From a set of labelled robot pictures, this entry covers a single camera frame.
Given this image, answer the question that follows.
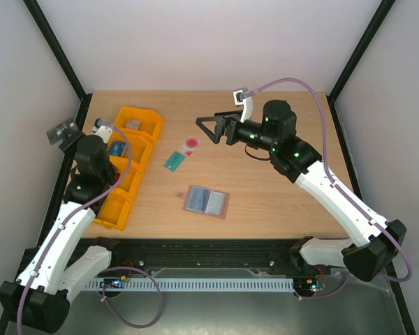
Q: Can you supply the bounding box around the yellow bin bottom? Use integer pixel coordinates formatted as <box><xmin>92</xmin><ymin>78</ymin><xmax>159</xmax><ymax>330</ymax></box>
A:
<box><xmin>93</xmin><ymin>188</ymin><xmax>133</xmax><ymax>231</ymax></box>

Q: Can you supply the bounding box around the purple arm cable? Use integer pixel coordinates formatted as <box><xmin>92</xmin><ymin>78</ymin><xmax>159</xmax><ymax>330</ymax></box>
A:
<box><xmin>246</xmin><ymin>77</ymin><xmax>413</xmax><ymax>302</ymax></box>
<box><xmin>16</xmin><ymin>126</ymin><xmax>167</xmax><ymax>331</ymax></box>

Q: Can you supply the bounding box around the black left frame post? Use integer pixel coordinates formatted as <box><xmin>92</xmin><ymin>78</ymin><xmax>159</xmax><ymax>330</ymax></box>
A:
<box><xmin>22</xmin><ymin>0</ymin><xmax>88</xmax><ymax>104</ymax></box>

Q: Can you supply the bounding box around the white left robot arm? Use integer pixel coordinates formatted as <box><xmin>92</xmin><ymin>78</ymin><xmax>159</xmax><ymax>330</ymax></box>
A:
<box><xmin>0</xmin><ymin>126</ymin><xmax>120</xmax><ymax>334</ymax></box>

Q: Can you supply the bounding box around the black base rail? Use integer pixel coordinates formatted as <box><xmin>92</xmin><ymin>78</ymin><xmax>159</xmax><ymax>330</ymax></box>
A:
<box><xmin>94</xmin><ymin>238</ymin><xmax>332</xmax><ymax>276</ymax></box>

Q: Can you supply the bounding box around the yellow bin top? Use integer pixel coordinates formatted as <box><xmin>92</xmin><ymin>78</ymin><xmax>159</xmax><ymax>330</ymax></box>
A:
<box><xmin>114</xmin><ymin>106</ymin><xmax>164</xmax><ymax>143</ymax></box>

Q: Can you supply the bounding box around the black frame post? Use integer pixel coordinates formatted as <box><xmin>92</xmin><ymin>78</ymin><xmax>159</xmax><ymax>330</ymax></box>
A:
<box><xmin>22</xmin><ymin>0</ymin><xmax>88</xmax><ymax>104</ymax></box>
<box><xmin>327</xmin><ymin>0</ymin><xmax>397</xmax><ymax>105</ymax></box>

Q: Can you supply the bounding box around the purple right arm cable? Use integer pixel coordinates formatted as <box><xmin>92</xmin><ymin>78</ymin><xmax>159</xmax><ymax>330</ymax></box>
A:
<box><xmin>246</xmin><ymin>77</ymin><xmax>413</xmax><ymax>302</ymax></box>

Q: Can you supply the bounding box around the black right frame post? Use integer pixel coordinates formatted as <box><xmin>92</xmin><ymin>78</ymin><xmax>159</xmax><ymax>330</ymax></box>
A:
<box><xmin>327</xmin><ymin>0</ymin><xmax>397</xmax><ymax>105</ymax></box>

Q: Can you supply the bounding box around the teal credit card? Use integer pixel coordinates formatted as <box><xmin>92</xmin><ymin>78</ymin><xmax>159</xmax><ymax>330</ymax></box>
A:
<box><xmin>163</xmin><ymin>151</ymin><xmax>186</xmax><ymax>172</ymax></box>

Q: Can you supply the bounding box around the blue card stack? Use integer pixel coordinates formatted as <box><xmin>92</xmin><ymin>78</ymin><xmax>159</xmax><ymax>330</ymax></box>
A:
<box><xmin>108</xmin><ymin>141</ymin><xmax>127</xmax><ymax>157</ymax></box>

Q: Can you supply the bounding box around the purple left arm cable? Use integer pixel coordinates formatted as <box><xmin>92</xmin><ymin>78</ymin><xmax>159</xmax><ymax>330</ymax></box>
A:
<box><xmin>16</xmin><ymin>126</ymin><xmax>167</xmax><ymax>331</ymax></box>

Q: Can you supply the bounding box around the grey slotted cable duct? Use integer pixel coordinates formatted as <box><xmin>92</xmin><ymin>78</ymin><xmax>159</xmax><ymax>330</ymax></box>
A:
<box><xmin>84</xmin><ymin>278</ymin><xmax>294</xmax><ymax>292</ymax></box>

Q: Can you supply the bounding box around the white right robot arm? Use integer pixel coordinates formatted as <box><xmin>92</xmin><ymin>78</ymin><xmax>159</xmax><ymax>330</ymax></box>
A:
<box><xmin>196</xmin><ymin>100</ymin><xmax>406</xmax><ymax>282</ymax></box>

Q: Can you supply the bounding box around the pink card holder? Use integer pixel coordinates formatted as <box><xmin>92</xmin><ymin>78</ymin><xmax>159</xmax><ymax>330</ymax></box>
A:
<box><xmin>177</xmin><ymin>185</ymin><xmax>230</xmax><ymax>219</ymax></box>

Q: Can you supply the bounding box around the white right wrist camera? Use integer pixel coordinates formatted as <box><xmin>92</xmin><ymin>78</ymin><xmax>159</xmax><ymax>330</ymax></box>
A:
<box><xmin>233</xmin><ymin>87</ymin><xmax>253</xmax><ymax>123</ymax></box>

